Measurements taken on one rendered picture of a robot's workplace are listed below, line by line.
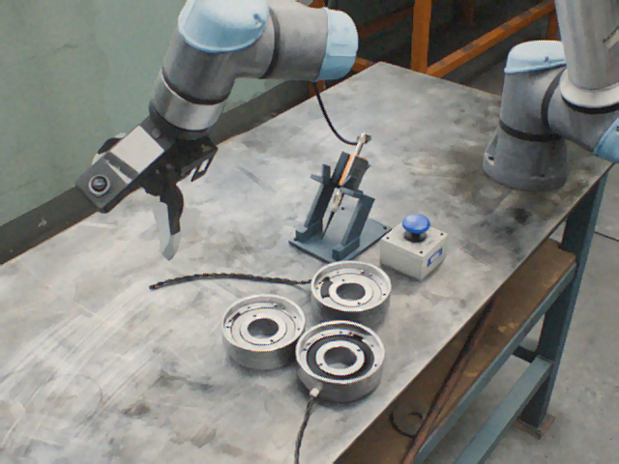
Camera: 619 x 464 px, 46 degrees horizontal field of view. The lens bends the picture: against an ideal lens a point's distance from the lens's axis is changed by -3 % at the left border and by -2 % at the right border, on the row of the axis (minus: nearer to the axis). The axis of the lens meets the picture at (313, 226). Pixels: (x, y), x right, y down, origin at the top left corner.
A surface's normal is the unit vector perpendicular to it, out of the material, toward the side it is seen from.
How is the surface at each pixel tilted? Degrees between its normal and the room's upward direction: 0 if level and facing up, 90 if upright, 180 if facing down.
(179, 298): 0
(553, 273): 0
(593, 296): 0
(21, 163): 90
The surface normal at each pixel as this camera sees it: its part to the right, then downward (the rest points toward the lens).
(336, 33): 0.58, -0.11
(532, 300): 0.00, -0.82
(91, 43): 0.78, 0.35
